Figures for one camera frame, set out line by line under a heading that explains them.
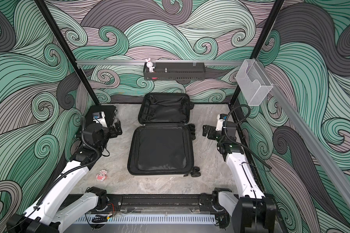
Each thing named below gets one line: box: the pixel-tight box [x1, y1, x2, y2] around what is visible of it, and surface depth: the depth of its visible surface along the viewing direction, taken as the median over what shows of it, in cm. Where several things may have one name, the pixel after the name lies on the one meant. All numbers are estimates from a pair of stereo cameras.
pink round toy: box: [96, 169, 108, 182], surface depth 81 cm
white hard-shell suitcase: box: [127, 92, 201, 178], surface depth 89 cm
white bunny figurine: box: [145, 57, 156, 73], surface depth 90 cm
